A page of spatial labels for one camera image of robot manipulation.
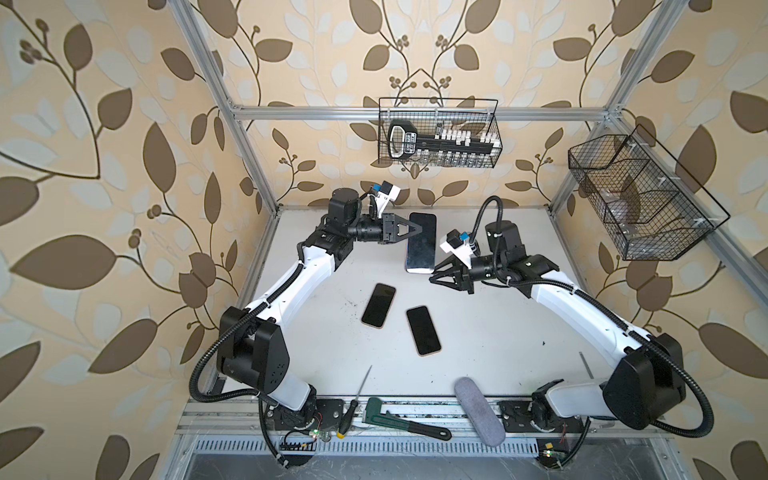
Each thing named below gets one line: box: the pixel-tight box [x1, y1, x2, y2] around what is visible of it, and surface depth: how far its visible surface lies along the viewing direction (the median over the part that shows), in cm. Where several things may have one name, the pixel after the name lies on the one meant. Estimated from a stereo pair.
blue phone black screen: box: [405, 212, 437, 274], surface depth 71 cm
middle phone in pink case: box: [406, 305, 442, 357], surface depth 90 cm
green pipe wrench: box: [362, 396, 452, 441], surface depth 75 cm
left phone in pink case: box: [361, 282, 396, 329], surface depth 96 cm
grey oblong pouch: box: [454, 377, 505, 447], surface depth 74 cm
